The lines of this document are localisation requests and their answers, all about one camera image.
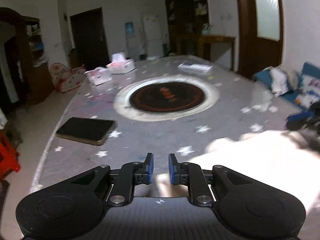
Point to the brown wooden desk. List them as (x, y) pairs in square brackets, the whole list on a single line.
[(212, 39)]

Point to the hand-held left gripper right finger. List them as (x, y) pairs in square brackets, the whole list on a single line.
[(172, 167)]

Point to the leaf-patterned cushion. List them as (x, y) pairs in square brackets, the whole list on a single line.
[(308, 92)]

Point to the dark wooden door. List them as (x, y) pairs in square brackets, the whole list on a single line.
[(88, 40)]

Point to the white refrigerator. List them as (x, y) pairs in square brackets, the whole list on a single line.
[(152, 35)]

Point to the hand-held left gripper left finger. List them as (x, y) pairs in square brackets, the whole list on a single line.
[(150, 166)]

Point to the red plastic stool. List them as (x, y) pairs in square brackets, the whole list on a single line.
[(8, 157)]

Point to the brown door with frosted glass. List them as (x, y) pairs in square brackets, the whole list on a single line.
[(247, 50)]

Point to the cream white garment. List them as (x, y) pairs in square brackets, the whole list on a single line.
[(250, 160)]

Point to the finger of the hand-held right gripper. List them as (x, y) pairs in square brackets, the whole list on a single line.
[(298, 120)]

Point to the spotted white cloth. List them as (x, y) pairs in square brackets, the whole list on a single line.
[(278, 81)]

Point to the glass jar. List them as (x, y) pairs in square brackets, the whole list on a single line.
[(206, 30)]

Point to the blue sofa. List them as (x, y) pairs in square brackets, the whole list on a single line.
[(262, 78)]

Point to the dark wooden bookshelf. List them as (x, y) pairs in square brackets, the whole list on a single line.
[(185, 12)]

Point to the round built-in induction cooker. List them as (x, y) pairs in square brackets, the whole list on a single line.
[(167, 95)]

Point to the white soft tissue pack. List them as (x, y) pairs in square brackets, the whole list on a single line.
[(98, 76)]

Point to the grey star-printed tablecloth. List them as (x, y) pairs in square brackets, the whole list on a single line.
[(155, 137)]

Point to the small white packet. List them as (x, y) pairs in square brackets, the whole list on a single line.
[(151, 58)]

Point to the dark smartphone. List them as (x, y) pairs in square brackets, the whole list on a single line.
[(85, 130)]

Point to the white remote control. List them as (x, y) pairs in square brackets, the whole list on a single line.
[(195, 67)]

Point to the dark shelf with clutter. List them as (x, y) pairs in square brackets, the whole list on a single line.
[(35, 62)]

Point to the white water dispenser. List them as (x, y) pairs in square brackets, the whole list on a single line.
[(133, 46)]

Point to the pink patterned play tent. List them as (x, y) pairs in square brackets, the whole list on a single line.
[(66, 78)]

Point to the blue water bottle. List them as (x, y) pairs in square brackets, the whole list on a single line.
[(129, 28)]

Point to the white tissue box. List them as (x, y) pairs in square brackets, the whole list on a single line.
[(121, 66)]

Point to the grey beige cloth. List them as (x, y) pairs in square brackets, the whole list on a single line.
[(295, 80)]

